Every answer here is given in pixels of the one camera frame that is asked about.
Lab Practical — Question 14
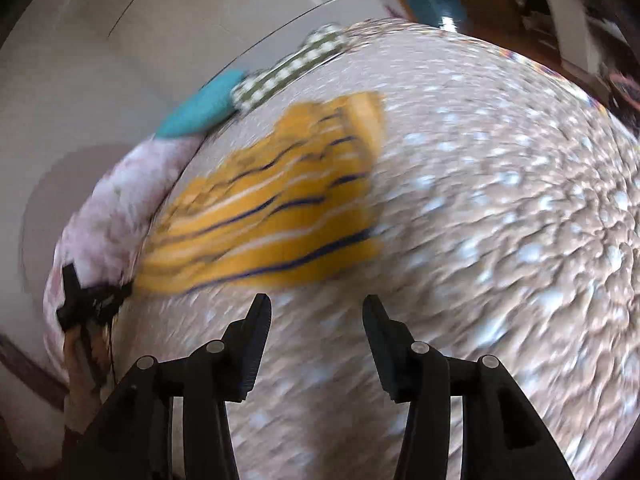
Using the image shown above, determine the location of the person's left hand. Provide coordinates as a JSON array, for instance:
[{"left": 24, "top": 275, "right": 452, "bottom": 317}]
[{"left": 64, "top": 326, "right": 102, "bottom": 434}]

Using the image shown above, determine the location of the teal cushion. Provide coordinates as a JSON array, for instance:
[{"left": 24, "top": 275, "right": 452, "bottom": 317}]
[{"left": 155, "top": 70, "right": 245, "bottom": 139}]

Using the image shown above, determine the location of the yellow striped knit sweater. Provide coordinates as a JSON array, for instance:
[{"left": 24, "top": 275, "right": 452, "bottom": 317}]
[{"left": 134, "top": 91, "right": 386, "bottom": 296}]

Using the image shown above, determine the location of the beige padded headboard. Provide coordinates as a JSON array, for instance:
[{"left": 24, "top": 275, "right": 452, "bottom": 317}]
[{"left": 20, "top": 143, "right": 134, "bottom": 311}]

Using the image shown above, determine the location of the white shelf unit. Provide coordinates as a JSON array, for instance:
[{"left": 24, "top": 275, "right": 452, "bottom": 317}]
[{"left": 547, "top": 0, "right": 639, "bottom": 88}]

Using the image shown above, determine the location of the pink floral duvet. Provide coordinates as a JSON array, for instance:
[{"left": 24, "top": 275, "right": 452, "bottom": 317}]
[{"left": 42, "top": 136, "right": 204, "bottom": 382}]

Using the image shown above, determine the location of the white glossy wardrobe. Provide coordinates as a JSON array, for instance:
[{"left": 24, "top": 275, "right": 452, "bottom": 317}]
[{"left": 0, "top": 0, "right": 417, "bottom": 162}]

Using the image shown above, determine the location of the beige dotted quilted bedspread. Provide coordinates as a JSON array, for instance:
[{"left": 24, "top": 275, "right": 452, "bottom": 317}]
[{"left": 98, "top": 16, "right": 640, "bottom": 480}]

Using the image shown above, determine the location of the olive white-dotted bolster pillow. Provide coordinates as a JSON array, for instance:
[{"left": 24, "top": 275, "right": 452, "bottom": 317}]
[{"left": 230, "top": 24, "right": 349, "bottom": 114}]

